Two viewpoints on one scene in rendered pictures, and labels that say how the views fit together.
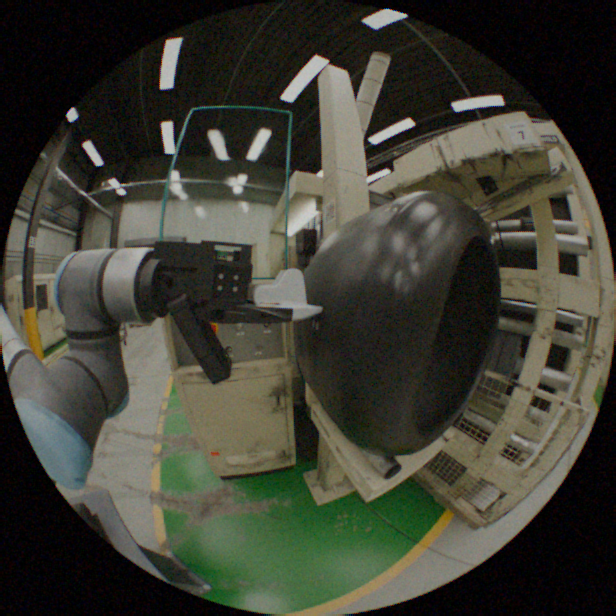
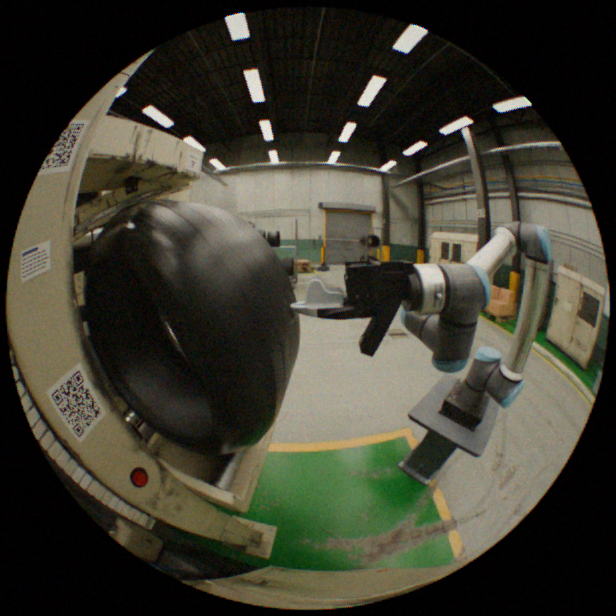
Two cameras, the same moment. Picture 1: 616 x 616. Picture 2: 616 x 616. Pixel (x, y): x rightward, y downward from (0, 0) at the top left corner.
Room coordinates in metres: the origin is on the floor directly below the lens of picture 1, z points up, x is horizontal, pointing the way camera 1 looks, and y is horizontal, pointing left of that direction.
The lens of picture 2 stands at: (0.53, 0.17, 1.35)
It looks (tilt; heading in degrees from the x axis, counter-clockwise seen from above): 19 degrees down; 208
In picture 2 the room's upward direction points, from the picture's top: straight up
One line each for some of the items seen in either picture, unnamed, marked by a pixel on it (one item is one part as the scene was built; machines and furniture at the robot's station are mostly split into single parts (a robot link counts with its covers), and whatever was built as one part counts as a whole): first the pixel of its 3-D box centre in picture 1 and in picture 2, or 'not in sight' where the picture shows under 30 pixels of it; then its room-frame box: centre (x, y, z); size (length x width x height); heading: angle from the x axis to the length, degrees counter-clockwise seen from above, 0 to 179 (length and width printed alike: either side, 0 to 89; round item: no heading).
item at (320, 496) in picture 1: (329, 481); (248, 537); (0.63, -0.14, 0.02); 0.27 x 0.27 x 0.04; 21
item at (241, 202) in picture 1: (227, 173); not in sight; (0.68, 0.35, 1.75); 0.55 x 0.02 x 0.95; 111
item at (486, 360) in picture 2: not in sight; (485, 367); (-0.33, 0.66, 0.87); 0.17 x 0.15 x 0.18; 34
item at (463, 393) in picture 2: not in sight; (473, 389); (-0.33, 0.65, 0.73); 0.19 x 0.19 x 0.10
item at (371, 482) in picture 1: (348, 439); (245, 453); (0.35, -0.11, 0.84); 0.36 x 0.09 x 0.06; 21
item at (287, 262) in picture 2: not in sight; (273, 254); (-4.11, -3.34, 0.96); 1.33 x 0.64 x 1.92; 119
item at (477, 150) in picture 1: (474, 163); (132, 160); (0.39, -0.57, 1.71); 0.61 x 0.25 x 0.15; 21
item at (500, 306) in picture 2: not in sight; (500, 302); (-4.77, 3.07, 0.37); 1.23 x 0.84 x 0.74; 121
